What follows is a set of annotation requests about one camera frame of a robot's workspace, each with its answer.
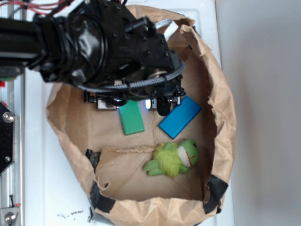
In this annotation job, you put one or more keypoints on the brown paper bag liner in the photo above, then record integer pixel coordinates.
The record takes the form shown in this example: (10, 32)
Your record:
(109, 165)

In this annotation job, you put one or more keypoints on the blue rectangular block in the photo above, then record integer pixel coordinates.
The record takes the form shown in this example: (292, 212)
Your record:
(180, 117)

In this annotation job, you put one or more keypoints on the green plush frog toy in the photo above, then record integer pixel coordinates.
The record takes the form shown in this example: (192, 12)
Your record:
(171, 158)

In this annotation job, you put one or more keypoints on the silver corner bracket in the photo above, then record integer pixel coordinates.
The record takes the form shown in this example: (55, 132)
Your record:
(9, 216)

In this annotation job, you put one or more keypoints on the black metal bracket plate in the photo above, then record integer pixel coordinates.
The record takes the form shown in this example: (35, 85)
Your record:
(7, 155)

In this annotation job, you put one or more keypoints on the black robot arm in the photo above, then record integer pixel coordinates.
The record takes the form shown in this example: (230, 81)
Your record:
(100, 48)

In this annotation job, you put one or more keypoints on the small wrist camera box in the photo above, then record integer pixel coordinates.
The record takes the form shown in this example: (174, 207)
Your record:
(109, 103)

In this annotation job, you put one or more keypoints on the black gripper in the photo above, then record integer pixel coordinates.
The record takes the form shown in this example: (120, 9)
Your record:
(135, 61)

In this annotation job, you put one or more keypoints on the white plastic bin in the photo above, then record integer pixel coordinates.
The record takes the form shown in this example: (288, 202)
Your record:
(52, 195)

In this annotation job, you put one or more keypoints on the aluminium frame rail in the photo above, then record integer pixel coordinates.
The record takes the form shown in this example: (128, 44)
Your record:
(12, 180)

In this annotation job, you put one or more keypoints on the green rectangular block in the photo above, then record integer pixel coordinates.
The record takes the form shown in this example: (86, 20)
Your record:
(131, 118)

